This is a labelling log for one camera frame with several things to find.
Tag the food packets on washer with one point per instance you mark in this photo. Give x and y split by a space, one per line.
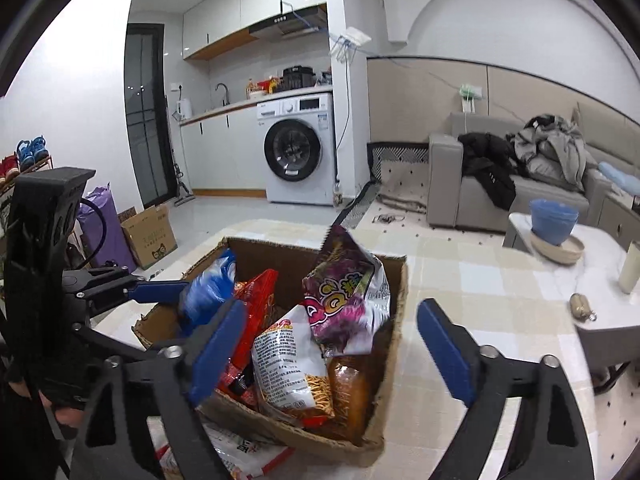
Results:
262 89

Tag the person's left hand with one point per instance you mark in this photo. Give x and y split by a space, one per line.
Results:
67 416

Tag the white base cabinet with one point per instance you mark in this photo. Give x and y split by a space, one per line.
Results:
225 155

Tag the upright mop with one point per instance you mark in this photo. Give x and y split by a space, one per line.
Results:
182 190

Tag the patterned rug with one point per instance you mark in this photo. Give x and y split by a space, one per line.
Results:
400 180

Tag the brown cardboard box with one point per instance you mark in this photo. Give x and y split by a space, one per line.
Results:
300 440

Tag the kitchen faucet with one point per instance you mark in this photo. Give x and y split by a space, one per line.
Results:
227 97

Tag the black cooker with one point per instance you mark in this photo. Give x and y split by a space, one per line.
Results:
297 77

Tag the grey sofa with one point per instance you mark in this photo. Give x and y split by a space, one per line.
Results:
445 185

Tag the blue shoes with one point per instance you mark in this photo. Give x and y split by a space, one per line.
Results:
30 152

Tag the orange noodle snack bag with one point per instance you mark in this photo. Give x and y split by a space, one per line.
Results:
290 365

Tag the black jacket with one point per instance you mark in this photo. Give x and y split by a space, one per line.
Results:
487 170

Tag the wooden shoe rack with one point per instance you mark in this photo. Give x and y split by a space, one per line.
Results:
35 166

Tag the green wall plug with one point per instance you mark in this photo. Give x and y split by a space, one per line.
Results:
470 92

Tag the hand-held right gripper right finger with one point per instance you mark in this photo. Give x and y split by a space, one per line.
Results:
445 355

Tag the white side table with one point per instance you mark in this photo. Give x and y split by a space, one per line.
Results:
600 305

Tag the beige bowl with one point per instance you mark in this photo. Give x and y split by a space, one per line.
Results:
560 255

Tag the purple white snack bag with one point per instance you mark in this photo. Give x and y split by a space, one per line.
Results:
345 295

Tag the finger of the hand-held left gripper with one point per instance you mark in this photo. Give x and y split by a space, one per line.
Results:
120 347
155 291

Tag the keys on floor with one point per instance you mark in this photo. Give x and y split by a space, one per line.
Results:
390 218

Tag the white washing machine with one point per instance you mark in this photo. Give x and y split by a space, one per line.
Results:
295 170

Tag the dark glass door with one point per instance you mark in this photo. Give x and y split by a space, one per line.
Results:
145 120

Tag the white wall power strip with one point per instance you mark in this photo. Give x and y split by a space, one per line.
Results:
350 37

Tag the white kettle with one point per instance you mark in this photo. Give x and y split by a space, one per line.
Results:
184 109

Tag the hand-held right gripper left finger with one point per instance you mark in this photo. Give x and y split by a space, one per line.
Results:
215 355

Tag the red and white snack bag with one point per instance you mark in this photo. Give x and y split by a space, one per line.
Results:
245 452

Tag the purple sack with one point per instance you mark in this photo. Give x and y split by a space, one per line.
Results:
102 235

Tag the bread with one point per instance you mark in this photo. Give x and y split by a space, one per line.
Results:
352 395

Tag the blue snack bag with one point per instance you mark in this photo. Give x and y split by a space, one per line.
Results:
210 285

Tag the tan pouch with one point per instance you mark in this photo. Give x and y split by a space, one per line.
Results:
580 305

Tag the light blue cloth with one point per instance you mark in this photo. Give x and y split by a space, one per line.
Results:
620 177

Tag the grey jacket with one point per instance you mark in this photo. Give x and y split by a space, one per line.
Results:
555 155

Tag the printed cardboard floor box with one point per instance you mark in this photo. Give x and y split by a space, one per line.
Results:
150 240

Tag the white upper cabinets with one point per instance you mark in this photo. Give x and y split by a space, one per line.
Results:
260 0

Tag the range hood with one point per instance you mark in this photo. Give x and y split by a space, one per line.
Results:
290 25

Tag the white cup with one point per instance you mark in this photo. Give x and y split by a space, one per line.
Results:
631 270

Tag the red chip bag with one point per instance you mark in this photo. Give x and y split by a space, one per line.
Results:
255 310

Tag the red shoes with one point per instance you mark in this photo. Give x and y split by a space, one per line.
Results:
7 166

